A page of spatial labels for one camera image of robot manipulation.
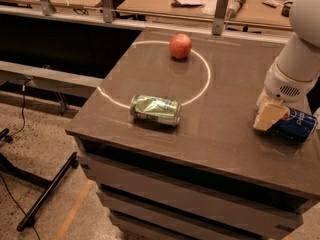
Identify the black and white handheld tool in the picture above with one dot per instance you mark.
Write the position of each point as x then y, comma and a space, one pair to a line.
233, 7

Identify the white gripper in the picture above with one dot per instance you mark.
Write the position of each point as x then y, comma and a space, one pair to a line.
281, 85

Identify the grey drawer cabinet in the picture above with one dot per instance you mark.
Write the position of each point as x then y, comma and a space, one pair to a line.
211, 177

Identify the blue pepsi can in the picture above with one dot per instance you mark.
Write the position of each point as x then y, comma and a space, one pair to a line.
295, 125

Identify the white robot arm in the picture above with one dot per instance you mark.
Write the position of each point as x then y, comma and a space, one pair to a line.
296, 69

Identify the grey metal bracket right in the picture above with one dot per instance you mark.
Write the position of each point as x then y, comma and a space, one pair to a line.
219, 16

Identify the black metal stand base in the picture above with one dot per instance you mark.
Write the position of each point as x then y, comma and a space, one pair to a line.
47, 185

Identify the crushed green soda can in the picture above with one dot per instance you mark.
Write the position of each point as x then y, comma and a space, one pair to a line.
155, 109

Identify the black round cup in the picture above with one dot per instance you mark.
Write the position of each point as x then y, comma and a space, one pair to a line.
286, 9

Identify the grey metal bracket middle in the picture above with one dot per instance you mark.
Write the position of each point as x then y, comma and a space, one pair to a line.
108, 14

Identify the red apple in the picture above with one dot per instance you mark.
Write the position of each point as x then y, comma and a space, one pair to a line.
180, 46

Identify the grey metal bracket left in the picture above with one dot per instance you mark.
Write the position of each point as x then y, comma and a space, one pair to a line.
47, 8

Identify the grey metal bracket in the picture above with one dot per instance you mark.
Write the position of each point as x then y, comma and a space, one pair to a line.
108, 14
219, 16
47, 8

